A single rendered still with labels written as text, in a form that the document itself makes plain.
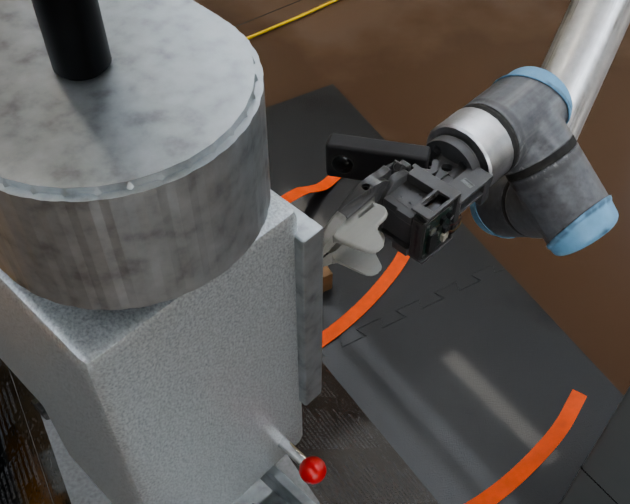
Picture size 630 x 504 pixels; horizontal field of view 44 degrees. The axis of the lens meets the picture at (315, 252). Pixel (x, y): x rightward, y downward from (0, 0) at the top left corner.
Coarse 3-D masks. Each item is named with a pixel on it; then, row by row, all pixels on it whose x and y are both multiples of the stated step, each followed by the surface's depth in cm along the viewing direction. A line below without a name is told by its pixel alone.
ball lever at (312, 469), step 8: (288, 440) 91; (280, 448) 91; (288, 448) 91; (296, 448) 91; (296, 456) 90; (304, 456) 90; (312, 456) 90; (304, 464) 89; (312, 464) 88; (320, 464) 89; (304, 472) 88; (312, 472) 88; (320, 472) 88; (304, 480) 89; (312, 480) 88; (320, 480) 89
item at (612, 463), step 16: (624, 400) 151; (624, 416) 153; (608, 432) 160; (624, 432) 155; (608, 448) 162; (624, 448) 158; (592, 464) 170; (608, 464) 165; (624, 464) 160; (576, 480) 178; (592, 480) 173; (608, 480) 168; (624, 480) 163; (576, 496) 181; (592, 496) 176; (608, 496) 170; (624, 496) 165
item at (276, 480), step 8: (32, 400) 105; (40, 408) 103; (48, 416) 104; (272, 472) 95; (280, 472) 95; (264, 480) 99; (272, 480) 96; (280, 480) 95; (288, 480) 95; (272, 488) 98; (280, 488) 96; (288, 488) 94; (296, 488) 94; (272, 496) 98; (280, 496) 98; (288, 496) 95; (296, 496) 93; (304, 496) 93
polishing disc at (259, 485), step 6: (258, 480) 120; (252, 486) 119; (258, 486) 119; (264, 486) 119; (246, 492) 118; (252, 492) 118; (258, 492) 118; (264, 492) 118; (240, 498) 118; (246, 498) 118; (252, 498) 118; (258, 498) 118
